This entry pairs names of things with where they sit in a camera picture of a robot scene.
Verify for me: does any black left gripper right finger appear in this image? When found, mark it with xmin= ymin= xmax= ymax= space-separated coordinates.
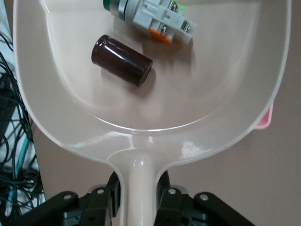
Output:
xmin=154 ymin=169 xmax=256 ymax=226

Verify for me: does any pink plastic bin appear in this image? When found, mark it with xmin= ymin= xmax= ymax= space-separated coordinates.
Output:
xmin=253 ymin=101 xmax=275 ymax=130

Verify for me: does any teal cable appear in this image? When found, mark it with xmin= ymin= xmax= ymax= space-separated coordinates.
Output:
xmin=4 ymin=135 xmax=33 ymax=215

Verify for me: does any dark brown cylindrical capacitor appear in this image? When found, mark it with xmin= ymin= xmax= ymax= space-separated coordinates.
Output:
xmin=91 ymin=34 xmax=154 ymax=89

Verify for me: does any black cable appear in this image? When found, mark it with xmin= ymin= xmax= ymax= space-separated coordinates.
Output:
xmin=0 ymin=150 xmax=47 ymax=218
xmin=0 ymin=30 xmax=32 ymax=151

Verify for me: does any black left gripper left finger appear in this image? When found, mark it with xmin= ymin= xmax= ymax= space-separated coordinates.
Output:
xmin=6 ymin=171 xmax=121 ymax=226

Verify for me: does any brown table mat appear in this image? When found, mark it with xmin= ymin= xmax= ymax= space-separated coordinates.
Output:
xmin=4 ymin=0 xmax=301 ymax=226

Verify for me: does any beige plastic dustpan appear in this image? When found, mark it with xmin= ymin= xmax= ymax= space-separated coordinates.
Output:
xmin=12 ymin=0 xmax=293 ymax=226

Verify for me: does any white orange green push-button switch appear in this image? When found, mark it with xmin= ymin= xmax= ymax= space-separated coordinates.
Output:
xmin=102 ymin=0 xmax=198 ymax=46

